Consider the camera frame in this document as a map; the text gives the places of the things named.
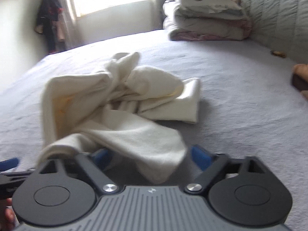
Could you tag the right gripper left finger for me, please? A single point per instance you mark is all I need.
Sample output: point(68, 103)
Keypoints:
point(92, 165)

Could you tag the sheer window curtain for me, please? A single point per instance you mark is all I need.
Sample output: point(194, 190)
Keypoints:
point(69, 22)

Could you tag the dark clothes on rack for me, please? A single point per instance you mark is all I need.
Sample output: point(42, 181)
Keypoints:
point(49, 25)

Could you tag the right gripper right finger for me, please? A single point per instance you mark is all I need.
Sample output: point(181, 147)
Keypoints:
point(212, 166)

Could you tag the grey bed sheet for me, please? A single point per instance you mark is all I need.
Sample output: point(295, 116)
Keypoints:
point(248, 105)

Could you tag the grey quilted headboard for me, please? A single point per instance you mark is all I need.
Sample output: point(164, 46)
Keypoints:
point(280, 25)

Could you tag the small brown hair clip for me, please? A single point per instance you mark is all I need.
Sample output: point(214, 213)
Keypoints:
point(279, 54)

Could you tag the cream long sleeve sweatshirt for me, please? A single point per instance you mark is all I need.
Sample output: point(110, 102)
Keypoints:
point(120, 108)

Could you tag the folded grey pink quilt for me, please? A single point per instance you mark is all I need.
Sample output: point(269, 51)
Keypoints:
point(203, 20)

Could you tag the person's left hand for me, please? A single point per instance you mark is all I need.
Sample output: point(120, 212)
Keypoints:
point(7, 215)

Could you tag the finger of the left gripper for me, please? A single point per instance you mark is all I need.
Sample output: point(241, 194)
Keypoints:
point(9, 164)

